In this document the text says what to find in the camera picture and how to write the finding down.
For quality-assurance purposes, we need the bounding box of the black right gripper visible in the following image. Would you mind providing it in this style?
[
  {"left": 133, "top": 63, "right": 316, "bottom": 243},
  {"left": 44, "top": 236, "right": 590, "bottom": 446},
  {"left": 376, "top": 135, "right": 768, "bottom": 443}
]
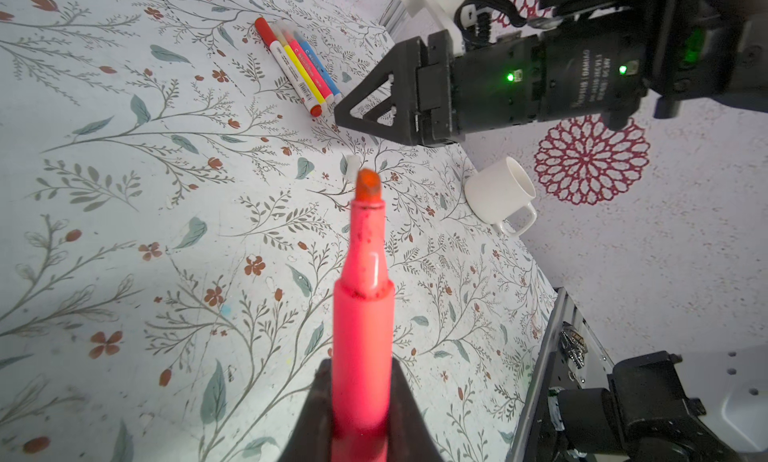
[{"left": 334, "top": 12, "right": 648, "bottom": 146}]

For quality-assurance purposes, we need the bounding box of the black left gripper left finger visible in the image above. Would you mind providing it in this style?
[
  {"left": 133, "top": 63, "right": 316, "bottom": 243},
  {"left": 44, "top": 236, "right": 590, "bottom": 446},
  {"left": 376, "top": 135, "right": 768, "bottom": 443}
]
[{"left": 278, "top": 359, "right": 333, "bottom": 462}]

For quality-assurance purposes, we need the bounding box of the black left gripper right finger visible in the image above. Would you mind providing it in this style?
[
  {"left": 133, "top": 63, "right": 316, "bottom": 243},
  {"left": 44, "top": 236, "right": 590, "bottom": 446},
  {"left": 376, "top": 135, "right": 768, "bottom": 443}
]
[{"left": 387, "top": 358, "right": 443, "bottom": 462}]

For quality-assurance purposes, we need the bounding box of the pink highlighter pen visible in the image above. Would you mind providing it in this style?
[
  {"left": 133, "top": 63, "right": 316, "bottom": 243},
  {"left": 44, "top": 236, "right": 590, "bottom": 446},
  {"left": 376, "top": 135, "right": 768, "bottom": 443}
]
[{"left": 331, "top": 168, "right": 395, "bottom": 461}]

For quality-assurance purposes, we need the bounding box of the red-pink highlighter pen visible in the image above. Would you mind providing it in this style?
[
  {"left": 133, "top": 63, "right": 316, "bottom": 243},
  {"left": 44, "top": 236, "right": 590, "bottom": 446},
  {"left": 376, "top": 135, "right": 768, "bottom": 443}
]
[{"left": 280, "top": 24, "right": 334, "bottom": 104}]

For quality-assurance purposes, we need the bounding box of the blue marker pen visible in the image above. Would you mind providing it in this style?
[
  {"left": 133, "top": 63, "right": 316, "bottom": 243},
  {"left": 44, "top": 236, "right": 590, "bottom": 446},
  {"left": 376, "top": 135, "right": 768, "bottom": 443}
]
[{"left": 294, "top": 30, "right": 342, "bottom": 102}]

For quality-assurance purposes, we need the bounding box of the yellow highlighter pen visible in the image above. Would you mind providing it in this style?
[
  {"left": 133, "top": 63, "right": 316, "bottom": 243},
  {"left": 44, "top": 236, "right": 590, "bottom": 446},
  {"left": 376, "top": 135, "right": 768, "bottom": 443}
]
[{"left": 271, "top": 22, "right": 327, "bottom": 110}]

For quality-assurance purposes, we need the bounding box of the white pink-tip marker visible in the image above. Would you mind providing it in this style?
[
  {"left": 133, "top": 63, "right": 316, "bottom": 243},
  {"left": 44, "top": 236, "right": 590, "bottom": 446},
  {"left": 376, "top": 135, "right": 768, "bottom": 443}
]
[{"left": 254, "top": 18, "right": 323, "bottom": 117}]

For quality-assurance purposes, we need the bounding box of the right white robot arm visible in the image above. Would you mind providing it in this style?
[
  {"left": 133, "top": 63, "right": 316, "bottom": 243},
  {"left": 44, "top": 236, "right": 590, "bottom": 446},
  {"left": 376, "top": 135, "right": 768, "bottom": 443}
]
[{"left": 335, "top": 0, "right": 767, "bottom": 461}]

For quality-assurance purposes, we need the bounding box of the small translucent pen cap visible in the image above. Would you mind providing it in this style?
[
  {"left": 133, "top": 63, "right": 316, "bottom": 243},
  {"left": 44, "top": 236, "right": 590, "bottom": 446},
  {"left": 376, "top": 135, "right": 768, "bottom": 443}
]
[{"left": 342, "top": 154, "right": 361, "bottom": 183}]

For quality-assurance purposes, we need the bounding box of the cream ceramic mug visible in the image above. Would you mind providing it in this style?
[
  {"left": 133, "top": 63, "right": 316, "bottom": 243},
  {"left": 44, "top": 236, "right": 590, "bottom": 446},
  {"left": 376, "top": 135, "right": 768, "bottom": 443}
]
[{"left": 464, "top": 156, "right": 538, "bottom": 237}]

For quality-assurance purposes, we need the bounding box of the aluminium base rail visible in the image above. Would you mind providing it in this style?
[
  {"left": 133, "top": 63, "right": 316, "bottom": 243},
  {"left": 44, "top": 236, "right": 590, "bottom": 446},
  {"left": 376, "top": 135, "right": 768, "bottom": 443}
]
[{"left": 506, "top": 287, "right": 614, "bottom": 461}]

